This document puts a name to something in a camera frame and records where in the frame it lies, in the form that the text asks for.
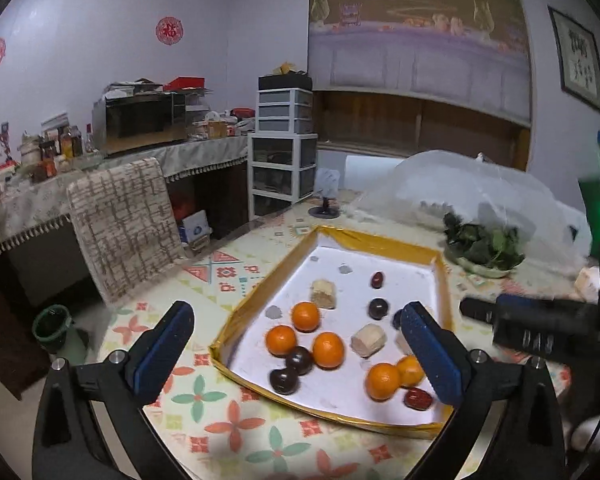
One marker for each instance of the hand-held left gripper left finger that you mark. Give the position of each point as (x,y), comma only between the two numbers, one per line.
(162,350)

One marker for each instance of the bowl of green vegetables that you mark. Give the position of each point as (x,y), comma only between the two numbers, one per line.
(480,247)

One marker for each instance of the small grey drawer unit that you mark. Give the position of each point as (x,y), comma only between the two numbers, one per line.
(285,110)

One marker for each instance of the large white drawer unit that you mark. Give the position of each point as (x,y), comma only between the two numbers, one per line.
(280,170)

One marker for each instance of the small desk fan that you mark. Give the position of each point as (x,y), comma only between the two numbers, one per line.
(325,195)

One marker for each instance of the person's right hand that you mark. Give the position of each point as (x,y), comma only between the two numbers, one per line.
(592,432)

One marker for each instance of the beige pastry cake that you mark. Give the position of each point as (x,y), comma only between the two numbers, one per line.
(401,342)
(324,292)

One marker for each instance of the dark plum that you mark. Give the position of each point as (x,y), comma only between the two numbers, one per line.
(299,360)
(397,319)
(378,308)
(285,380)

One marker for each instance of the red date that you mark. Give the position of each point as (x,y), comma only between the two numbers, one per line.
(377,279)
(418,399)

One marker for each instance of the landscape wall painting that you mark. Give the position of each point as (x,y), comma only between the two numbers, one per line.
(420,35)

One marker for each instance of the white plate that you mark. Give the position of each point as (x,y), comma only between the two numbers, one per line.
(480,272)

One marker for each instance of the orange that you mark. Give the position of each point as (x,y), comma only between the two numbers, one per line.
(281,340)
(305,316)
(382,381)
(328,350)
(410,370)

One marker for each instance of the framed picture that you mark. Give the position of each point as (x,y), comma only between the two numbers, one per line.
(580,55)

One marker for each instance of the yellow cardboard tray box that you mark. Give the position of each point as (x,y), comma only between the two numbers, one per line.
(405,285)

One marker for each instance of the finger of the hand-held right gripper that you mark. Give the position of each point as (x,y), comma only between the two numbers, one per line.
(522,304)
(480,310)

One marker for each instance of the mesh food cover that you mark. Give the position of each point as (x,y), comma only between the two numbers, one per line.
(430,175)

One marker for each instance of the red flat box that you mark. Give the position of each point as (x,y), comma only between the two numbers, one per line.
(185,82)

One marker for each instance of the black box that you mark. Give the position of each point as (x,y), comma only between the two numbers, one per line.
(285,82)

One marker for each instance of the wooden wall panel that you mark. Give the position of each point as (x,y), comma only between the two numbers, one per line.
(380,120)

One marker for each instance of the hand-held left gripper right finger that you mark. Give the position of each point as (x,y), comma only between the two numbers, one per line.
(432,355)

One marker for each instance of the chair with patterned cover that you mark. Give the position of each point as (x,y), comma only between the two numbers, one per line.
(120,230)

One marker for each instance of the patterned tablecloth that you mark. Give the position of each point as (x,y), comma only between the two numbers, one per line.
(230,425)

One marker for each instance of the microwave oven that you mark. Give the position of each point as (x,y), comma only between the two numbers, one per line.
(140,122)

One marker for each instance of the lace-trimmed counter cloth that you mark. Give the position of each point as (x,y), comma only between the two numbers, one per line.
(25,200)

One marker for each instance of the cluster of condiment bottles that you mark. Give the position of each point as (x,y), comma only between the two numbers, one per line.
(62,147)

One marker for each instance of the yellow food container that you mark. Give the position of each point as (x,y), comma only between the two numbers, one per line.
(216,129)

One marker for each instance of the green trash bin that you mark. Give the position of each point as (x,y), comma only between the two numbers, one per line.
(52,330)

